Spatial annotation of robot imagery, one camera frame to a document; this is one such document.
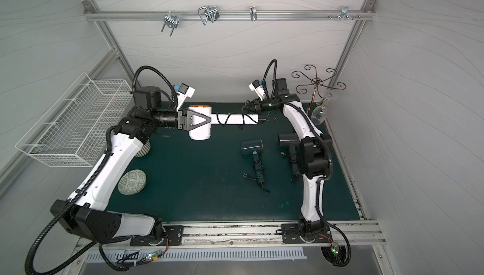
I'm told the white hair dryer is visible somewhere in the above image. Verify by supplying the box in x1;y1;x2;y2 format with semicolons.
188;106;259;141

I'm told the small metal clamp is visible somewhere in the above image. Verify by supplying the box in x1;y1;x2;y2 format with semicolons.
249;6;257;22

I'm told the metal u-bolt bracket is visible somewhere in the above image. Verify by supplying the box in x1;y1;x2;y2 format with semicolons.
197;5;220;25

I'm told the metal bolt bracket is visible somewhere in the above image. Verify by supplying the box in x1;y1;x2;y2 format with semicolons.
328;6;361;22

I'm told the striped ceramic mug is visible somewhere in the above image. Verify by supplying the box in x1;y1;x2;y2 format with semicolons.
135;141;151;158

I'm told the metal glass holder stand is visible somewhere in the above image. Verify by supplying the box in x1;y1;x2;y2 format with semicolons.
291;64;347;115

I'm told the white vent strip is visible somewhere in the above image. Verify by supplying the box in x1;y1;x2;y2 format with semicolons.
84;247;307;263

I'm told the patterned ceramic bowl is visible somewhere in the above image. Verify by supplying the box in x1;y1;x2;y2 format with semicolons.
117;169;147;196

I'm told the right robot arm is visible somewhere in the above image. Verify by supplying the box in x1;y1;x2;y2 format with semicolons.
242;59;352;267

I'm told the metal hook bracket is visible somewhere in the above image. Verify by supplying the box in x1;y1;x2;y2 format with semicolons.
161;13;179;37

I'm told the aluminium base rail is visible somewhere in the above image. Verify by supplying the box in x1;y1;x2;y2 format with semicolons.
75;220;387;251

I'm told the clear wine glass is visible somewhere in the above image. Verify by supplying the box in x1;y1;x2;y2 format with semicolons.
310;91;335;125

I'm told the aluminium top rail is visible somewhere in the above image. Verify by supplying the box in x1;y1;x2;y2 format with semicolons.
84;9;376;22

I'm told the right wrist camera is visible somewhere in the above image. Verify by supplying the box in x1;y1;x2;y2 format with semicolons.
248;80;268;101

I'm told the dark green hair dryer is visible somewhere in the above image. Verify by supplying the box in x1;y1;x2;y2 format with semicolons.
241;140;265;189

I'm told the green table mat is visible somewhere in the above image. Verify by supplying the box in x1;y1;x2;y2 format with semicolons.
100;102;362;223

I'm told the grey hair dryer pink ring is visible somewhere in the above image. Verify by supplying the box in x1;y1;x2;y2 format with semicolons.
277;133;302;179

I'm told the green dryer black cord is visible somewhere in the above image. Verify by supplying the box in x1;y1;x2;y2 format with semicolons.
243;161;271;194

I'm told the white wire basket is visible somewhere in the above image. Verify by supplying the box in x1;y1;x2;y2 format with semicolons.
15;73;132;167

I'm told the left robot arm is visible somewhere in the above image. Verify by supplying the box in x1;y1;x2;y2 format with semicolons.
25;65;211;274

